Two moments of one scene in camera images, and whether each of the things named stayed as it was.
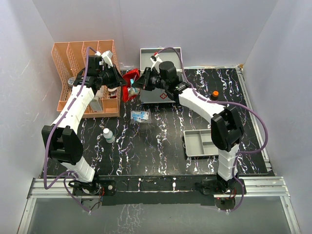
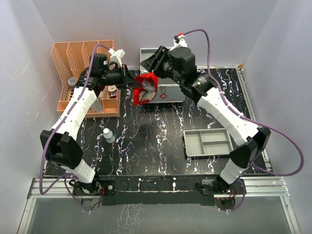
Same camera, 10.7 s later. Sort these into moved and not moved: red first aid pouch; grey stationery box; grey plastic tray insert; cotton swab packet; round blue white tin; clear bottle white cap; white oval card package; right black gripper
Moved: cotton swab packet; red first aid pouch; right black gripper
Not moved: clear bottle white cap; white oval card package; grey plastic tray insert; round blue white tin; grey stationery box
